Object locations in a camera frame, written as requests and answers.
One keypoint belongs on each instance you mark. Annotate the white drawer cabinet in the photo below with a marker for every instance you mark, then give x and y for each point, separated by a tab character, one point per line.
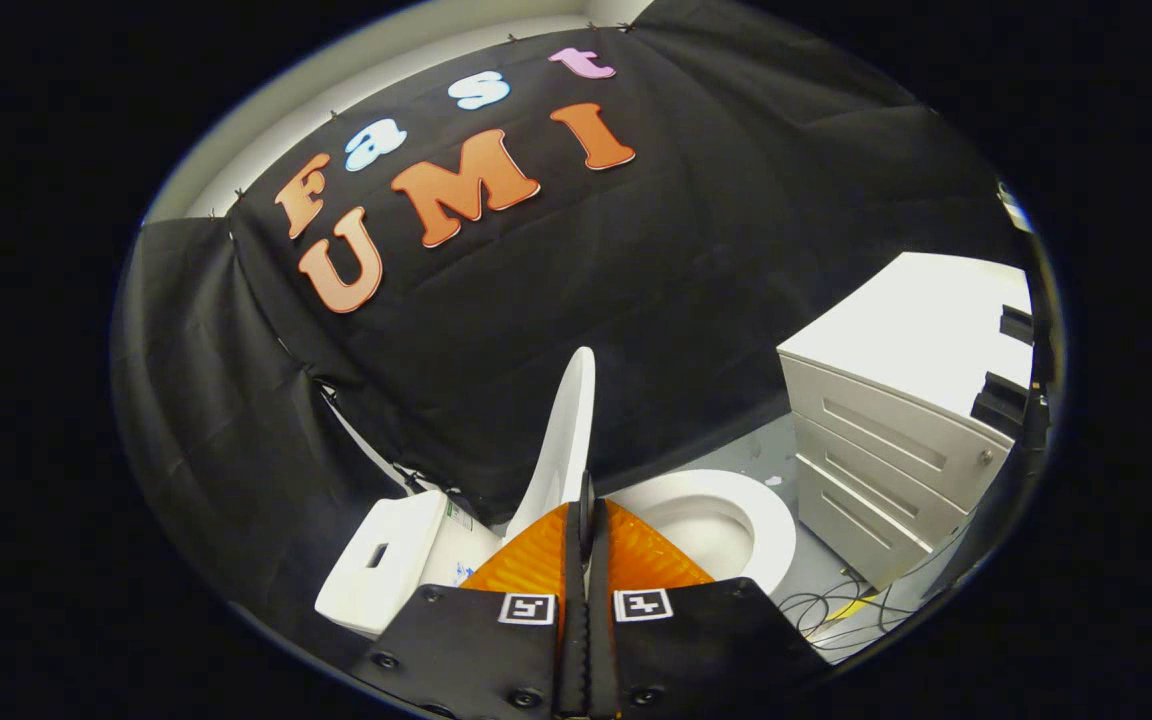
896	340

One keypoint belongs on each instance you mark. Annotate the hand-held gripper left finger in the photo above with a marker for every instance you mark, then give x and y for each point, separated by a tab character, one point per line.
476	650

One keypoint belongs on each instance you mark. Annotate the white toilet lid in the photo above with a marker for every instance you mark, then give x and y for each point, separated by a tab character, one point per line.
566	440

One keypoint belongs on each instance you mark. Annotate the black backdrop cloth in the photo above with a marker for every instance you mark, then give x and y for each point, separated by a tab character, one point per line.
656	300

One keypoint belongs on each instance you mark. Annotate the white toilet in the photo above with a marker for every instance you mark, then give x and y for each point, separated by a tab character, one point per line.
386	560

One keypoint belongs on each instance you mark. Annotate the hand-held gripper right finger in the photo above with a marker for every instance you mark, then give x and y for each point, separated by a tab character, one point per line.
706	640

